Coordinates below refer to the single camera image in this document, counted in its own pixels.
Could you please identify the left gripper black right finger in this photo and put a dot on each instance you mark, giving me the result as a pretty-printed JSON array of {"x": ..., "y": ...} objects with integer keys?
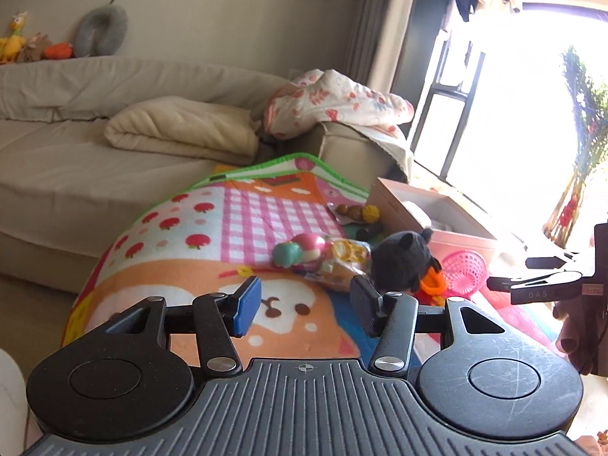
[{"x": 390, "y": 317}]

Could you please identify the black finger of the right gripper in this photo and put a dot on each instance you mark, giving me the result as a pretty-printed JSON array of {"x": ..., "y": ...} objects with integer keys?
[{"x": 557, "y": 261}]

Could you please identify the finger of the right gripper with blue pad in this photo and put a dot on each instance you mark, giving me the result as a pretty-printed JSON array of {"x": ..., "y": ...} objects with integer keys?
[{"x": 554, "y": 287}]

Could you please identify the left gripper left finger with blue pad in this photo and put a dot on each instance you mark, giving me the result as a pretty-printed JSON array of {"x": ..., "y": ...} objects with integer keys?
[{"x": 218, "y": 319}]

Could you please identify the black plush toy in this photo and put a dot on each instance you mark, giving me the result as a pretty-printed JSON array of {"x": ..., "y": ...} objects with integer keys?
[{"x": 400, "y": 261}]

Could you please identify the pink and teal toy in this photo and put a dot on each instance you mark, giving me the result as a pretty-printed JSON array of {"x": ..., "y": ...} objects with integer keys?
[{"x": 301, "y": 250}]

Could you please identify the orange plastic toy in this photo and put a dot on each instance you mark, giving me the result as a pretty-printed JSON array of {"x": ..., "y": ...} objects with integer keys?
[{"x": 433, "y": 288}]

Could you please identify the pink plastic toy basket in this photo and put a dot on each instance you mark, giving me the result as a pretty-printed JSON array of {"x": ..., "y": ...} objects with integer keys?
[{"x": 464, "y": 272}]

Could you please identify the packaged bread with yellow label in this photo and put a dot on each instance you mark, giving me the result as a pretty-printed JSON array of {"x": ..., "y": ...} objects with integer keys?
[{"x": 341, "y": 261}]

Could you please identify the dark cylinder toy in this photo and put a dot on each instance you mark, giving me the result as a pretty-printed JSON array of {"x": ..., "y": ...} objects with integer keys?
[{"x": 368, "y": 233}]

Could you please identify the yellow toy corn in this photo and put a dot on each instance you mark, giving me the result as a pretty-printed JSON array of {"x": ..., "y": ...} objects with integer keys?
[{"x": 370, "y": 214}]

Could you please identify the packaged brown balls snack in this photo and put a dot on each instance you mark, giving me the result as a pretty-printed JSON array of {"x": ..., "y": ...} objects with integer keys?
[{"x": 347, "y": 214}]

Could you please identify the pink cardboard box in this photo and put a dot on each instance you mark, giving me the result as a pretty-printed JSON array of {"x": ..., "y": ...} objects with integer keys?
[{"x": 403, "y": 207}]

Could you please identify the colourful cartoon play mat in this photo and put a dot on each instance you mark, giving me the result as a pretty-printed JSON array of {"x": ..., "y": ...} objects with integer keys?
[{"x": 221, "y": 231}]

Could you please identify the tall green potted plant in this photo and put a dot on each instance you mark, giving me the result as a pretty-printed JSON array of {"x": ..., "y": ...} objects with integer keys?
[{"x": 590, "y": 120}]

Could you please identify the folded cream blanket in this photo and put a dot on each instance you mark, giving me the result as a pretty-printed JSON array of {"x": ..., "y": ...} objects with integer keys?
[{"x": 177, "y": 126}]

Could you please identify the floral pink white blanket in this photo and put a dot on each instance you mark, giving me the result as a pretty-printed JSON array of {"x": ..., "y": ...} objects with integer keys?
[{"x": 329, "y": 96}]

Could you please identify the orange plush toy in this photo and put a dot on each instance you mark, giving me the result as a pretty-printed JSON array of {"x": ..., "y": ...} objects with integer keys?
[{"x": 59, "y": 51}]

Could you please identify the grey neck pillow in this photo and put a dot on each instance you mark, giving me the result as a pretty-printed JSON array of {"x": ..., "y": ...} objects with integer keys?
[{"x": 100, "y": 32}]

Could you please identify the yellow plush toy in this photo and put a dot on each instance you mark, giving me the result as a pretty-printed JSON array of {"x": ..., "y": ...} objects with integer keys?
[{"x": 13, "y": 44}]

